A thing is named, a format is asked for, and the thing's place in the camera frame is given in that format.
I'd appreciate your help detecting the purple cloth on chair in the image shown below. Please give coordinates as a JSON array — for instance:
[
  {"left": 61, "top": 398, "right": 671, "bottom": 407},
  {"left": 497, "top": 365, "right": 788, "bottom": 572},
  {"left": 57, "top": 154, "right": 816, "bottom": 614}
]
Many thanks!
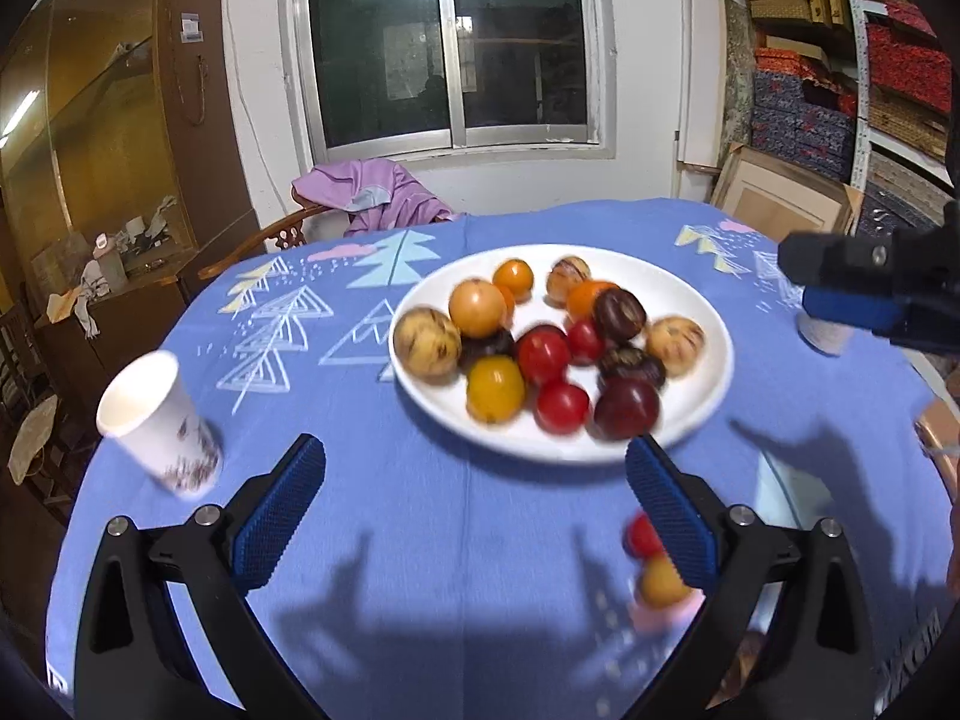
[{"left": 291, "top": 158, "right": 459, "bottom": 238}]

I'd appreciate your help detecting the floral paper cup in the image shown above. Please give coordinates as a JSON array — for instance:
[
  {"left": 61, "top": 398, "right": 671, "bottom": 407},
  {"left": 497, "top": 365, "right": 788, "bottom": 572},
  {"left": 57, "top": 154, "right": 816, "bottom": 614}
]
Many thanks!
[{"left": 96, "top": 349, "right": 223, "bottom": 499}]

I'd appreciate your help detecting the framed board leaning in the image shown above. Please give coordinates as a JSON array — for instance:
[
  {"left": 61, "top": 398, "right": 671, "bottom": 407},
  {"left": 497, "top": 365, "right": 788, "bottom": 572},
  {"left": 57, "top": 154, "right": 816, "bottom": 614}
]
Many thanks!
[{"left": 711, "top": 145, "right": 864, "bottom": 242}]

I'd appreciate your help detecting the striped tan fruit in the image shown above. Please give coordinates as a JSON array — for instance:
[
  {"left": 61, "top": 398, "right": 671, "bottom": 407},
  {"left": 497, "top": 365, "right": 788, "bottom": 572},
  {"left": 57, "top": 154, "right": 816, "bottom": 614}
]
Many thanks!
[{"left": 646, "top": 316, "right": 706, "bottom": 379}]

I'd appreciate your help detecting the dark red plum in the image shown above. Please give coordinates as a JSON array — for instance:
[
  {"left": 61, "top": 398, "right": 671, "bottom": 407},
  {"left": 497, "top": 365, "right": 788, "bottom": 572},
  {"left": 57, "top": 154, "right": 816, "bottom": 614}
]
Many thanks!
[{"left": 592, "top": 377, "right": 661, "bottom": 440}]

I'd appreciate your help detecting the yellow orange persimmon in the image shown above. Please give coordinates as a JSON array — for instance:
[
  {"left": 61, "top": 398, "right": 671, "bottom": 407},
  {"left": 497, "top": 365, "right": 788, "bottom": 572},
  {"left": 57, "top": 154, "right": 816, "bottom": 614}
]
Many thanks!
[{"left": 467, "top": 356, "right": 526, "bottom": 424}]

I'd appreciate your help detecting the small mandarin orange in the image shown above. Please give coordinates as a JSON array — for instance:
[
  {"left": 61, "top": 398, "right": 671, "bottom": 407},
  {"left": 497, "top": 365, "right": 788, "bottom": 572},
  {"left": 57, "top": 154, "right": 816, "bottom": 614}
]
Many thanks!
[{"left": 493, "top": 259, "right": 534, "bottom": 304}]

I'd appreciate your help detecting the window with metal frame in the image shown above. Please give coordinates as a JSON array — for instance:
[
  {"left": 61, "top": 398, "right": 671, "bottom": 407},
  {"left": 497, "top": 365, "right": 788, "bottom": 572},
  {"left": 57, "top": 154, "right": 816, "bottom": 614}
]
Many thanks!
[{"left": 293, "top": 0, "right": 615, "bottom": 163}]

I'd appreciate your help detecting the red cherry tomato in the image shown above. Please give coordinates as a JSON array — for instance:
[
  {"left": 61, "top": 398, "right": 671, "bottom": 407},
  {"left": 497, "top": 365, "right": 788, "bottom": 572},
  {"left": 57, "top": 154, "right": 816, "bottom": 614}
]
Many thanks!
[{"left": 534, "top": 380, "right": 590, "bottom": 436}]

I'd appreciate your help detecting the large orange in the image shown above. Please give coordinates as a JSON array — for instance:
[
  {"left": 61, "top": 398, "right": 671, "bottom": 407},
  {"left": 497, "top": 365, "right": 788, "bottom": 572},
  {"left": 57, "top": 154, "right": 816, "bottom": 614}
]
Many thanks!
[{"left": 565, "top": 280, "right": 617, "bottom": 322}]

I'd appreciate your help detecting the wooden glass cabinet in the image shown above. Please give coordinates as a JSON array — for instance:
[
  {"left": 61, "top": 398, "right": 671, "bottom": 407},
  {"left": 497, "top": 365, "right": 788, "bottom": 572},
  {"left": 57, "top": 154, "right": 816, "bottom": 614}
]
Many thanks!
[{"left": 2, "top": 0, "right": 257, "bottom": 408}]

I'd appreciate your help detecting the wooden chair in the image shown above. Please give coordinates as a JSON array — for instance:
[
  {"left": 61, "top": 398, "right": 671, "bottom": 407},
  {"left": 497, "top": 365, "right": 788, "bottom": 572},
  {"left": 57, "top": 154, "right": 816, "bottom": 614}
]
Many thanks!
[{"left": 199, "top": 190, "right": 332, "bottom": 281}]

